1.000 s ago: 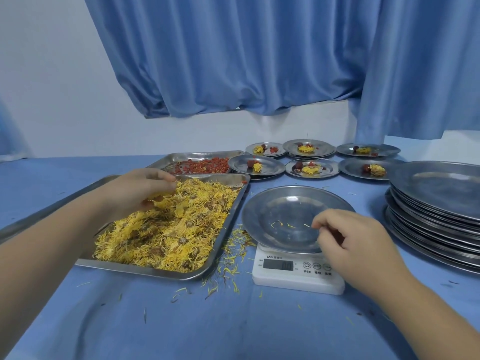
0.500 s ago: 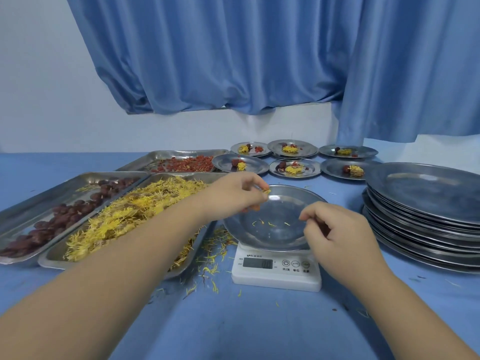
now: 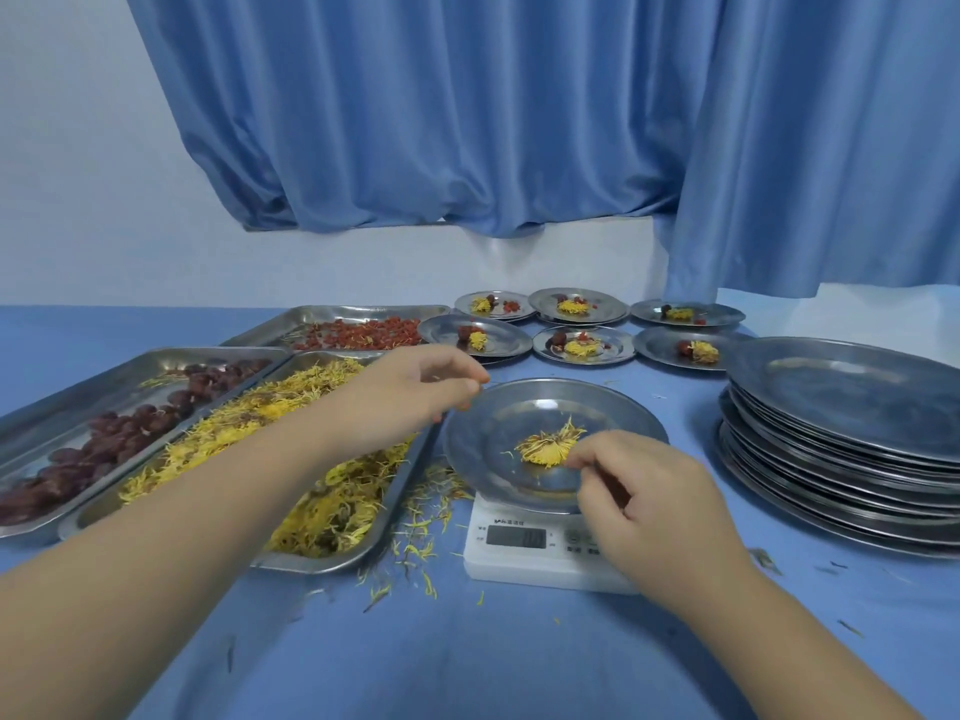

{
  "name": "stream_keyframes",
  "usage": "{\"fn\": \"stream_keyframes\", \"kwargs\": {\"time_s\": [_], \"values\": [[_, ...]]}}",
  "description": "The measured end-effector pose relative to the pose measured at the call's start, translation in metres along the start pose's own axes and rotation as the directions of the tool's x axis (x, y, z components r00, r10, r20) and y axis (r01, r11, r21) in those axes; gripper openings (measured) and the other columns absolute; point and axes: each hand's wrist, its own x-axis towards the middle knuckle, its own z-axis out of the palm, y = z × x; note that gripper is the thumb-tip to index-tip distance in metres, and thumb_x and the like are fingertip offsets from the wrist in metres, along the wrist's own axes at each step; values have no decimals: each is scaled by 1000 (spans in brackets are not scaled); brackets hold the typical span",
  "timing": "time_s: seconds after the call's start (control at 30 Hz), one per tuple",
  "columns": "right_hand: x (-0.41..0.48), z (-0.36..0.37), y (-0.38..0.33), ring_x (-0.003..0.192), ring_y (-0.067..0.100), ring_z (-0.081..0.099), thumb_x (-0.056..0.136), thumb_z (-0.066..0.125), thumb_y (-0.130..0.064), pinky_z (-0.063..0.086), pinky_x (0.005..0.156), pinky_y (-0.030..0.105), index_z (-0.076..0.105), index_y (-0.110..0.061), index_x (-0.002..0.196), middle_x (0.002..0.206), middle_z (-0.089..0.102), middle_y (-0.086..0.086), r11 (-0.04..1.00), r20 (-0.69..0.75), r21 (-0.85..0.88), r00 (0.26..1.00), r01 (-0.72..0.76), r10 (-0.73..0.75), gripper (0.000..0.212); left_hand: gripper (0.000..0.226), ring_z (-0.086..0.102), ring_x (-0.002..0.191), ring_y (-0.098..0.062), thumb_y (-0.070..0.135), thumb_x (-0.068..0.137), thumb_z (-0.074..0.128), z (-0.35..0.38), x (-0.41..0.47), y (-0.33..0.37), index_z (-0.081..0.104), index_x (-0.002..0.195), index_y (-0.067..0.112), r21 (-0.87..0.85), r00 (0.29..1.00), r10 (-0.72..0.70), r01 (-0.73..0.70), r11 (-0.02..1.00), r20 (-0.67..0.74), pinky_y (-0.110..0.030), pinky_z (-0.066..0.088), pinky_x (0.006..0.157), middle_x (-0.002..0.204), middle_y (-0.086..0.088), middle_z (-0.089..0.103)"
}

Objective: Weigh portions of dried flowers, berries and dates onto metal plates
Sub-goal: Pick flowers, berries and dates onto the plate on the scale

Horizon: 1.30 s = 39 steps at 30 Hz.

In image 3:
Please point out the white digital kitchen scale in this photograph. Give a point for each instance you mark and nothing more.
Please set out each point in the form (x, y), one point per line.
(517, 569)

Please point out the person's right forearm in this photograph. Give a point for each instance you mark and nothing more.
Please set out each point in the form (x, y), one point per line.
(787, 659)

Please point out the wide blue curtain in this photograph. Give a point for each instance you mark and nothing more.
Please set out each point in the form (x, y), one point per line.
(450, 104)

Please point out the person's right hand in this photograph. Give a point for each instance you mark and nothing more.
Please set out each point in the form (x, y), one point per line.
(660, 524)

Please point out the stack of steel plates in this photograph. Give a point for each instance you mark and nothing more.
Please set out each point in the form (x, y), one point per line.
(847, 442)

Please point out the person's left hand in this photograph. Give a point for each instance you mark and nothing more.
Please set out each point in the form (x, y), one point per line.
(405, 397)

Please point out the round steel plate red label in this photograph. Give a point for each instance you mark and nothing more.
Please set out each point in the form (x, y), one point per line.
(461, 311)

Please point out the person's left forearm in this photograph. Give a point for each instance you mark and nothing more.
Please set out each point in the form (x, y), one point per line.
(165, 569)

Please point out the blue tablecloth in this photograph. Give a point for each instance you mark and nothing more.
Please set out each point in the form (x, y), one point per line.
(525, 667)

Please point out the narrow blue curtain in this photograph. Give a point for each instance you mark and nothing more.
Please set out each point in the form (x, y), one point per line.
(825, 142)

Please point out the pile of yellow chrysanthemums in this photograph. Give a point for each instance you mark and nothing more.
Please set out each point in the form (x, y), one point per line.
(337, 509)

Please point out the rectangular steel tray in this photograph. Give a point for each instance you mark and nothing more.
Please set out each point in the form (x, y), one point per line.
(67, 404)
(315, 566)
(262, 326)

